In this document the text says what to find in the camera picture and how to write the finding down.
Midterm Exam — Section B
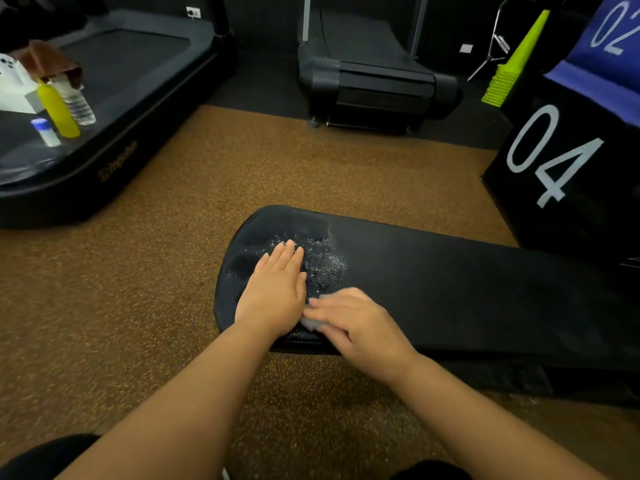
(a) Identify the chrome cable handle bar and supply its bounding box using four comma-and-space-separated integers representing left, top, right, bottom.
467, 0, 513, 81

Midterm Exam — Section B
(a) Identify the person's right hand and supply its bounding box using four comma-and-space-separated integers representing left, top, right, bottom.
302, 287, 421, 386

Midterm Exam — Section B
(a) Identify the person's left leg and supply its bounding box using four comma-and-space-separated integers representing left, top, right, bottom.
0, 434, 102, 480

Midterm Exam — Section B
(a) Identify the black plyo box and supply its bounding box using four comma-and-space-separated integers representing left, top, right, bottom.
481, 75, 640, 275

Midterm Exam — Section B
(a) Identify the black bench frame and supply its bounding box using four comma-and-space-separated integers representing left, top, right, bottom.
435, 361, 640, 408

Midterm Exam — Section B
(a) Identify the small white blue-capped bottle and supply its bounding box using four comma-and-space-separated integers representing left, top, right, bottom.
30, 118, 62, 148

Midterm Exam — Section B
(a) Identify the person's left forearm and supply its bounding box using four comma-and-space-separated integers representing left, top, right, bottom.
55, 317, 281, 480

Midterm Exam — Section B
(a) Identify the person's left hand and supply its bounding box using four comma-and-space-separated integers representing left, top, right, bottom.
234, 239, 308, 341

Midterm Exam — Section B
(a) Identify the grey cleaning cloth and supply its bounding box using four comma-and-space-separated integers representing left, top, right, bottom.
299, 294, 332, 333

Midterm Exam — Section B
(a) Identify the black flat treadmill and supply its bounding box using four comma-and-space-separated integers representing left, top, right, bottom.
0, 9, 239, 230

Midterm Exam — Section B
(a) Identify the person's right forearm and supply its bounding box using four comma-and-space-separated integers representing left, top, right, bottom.
384, 351, 608, 480

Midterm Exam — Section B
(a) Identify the stack of yellow-green cones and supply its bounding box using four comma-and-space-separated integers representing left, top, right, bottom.
481, 9, 551, 108

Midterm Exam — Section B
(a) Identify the white box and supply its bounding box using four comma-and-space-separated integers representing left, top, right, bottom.
0, 54, 47, 115

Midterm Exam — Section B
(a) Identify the person's leg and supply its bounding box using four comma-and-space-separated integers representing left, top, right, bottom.
0, 434, 102, 480
390, 460, 473, 480

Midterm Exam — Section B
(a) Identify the clear plastic water bottle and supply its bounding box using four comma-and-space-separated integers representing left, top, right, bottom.
50, 75, 97, 126

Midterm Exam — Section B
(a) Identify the brown cloth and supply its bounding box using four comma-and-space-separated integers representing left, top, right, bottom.
7, 40, 85, 90

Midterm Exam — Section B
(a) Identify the yellow spray bottle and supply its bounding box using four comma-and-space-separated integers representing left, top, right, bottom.
36, 80, 82, 139

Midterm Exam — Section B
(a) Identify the black curved treadmill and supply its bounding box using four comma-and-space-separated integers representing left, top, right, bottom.
297, 0, 463, 135

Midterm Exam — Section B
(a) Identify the purple plyo box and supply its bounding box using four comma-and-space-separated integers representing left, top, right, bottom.
544, 0, 640, 128

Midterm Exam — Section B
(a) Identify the person's right leg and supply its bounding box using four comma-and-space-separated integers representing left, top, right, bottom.
390, 460, 473, 480

